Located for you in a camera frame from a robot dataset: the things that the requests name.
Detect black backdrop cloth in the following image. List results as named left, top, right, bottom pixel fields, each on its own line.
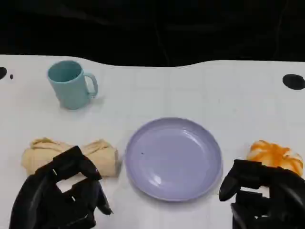
left=0, top=0, right=305, bottom=68

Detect orange and white bread roll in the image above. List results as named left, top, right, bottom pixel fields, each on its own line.
left=246, top=140, right=305, bottom=177

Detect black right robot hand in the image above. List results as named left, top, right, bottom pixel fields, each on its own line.
left=218, top=159, right=305, bottom=229

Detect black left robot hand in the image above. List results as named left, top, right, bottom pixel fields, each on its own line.
left=9, top=146, right=113, bottom=229

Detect lilac plate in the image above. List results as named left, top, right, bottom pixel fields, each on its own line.
left=124, top=117, right=223, bottom=203

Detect pale green mug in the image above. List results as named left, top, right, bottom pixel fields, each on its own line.
left=47, top=60, right=99, bottom=110

